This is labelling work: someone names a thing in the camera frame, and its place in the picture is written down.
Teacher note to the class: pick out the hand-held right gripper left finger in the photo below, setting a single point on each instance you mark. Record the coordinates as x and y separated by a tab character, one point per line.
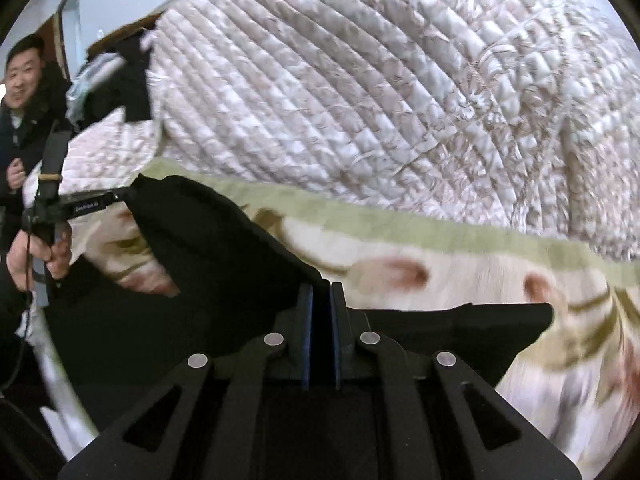
305	310

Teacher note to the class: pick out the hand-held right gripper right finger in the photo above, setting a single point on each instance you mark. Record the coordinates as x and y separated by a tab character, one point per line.
335	310

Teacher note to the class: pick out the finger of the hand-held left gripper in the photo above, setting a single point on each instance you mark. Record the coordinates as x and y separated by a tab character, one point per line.
95	204

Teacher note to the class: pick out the black pants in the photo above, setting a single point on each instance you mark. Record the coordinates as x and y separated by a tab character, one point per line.
225	260

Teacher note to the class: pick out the person's left forearm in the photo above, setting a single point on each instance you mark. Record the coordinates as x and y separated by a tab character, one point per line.
11	310

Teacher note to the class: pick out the person's left hand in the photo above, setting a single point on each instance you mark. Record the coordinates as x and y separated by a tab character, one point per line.
55	255

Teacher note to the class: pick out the pale striped cloth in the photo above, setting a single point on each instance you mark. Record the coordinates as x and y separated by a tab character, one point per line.
90	80

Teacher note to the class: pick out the floral blanket with green border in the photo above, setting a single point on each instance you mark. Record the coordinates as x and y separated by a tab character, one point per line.
450	270

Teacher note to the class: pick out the black garment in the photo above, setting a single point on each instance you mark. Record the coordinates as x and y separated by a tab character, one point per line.
131	77

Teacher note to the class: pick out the beige quilted bedspread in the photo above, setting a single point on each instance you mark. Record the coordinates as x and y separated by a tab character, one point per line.
350	85

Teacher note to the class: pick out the wooden door frame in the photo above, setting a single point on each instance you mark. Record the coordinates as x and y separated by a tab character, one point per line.
68	15

